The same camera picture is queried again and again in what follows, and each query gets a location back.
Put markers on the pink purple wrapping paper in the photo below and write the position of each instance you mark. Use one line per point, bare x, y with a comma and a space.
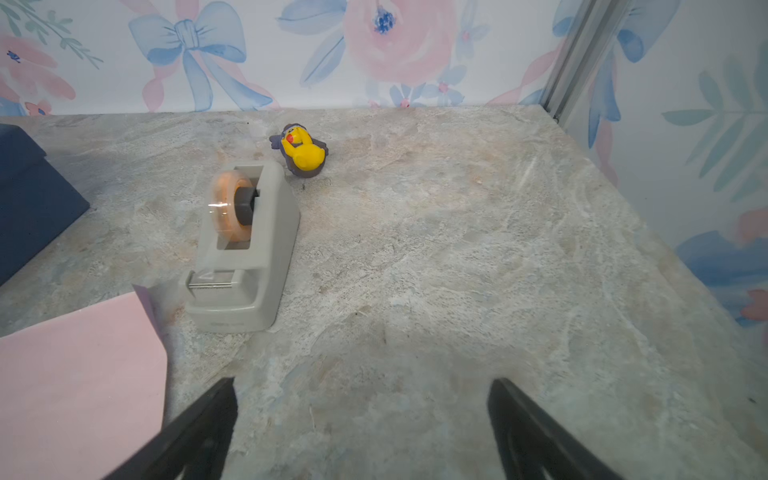
82, 392

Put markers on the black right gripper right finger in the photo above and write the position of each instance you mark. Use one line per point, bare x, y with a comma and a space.
533, 445

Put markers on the yellow purple toy figure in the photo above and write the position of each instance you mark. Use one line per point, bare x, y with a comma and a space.
305, 156

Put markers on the grey tape dispenser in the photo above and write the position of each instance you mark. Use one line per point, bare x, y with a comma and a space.
238, 290

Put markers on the aluminium corner post right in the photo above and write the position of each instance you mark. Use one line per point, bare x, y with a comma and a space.
592, 25

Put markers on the clear tape roll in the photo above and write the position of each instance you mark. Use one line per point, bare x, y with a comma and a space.
231, 208

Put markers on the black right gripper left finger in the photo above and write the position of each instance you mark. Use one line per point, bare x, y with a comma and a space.
194, 445

